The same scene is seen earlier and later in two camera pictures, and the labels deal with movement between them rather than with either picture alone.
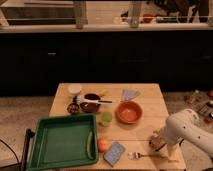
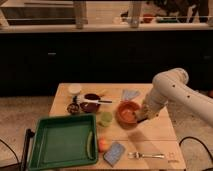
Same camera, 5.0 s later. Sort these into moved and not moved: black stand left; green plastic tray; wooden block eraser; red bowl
Moved: wooden block eraser
Not moved: black stand left; green plastic tray; red bowl
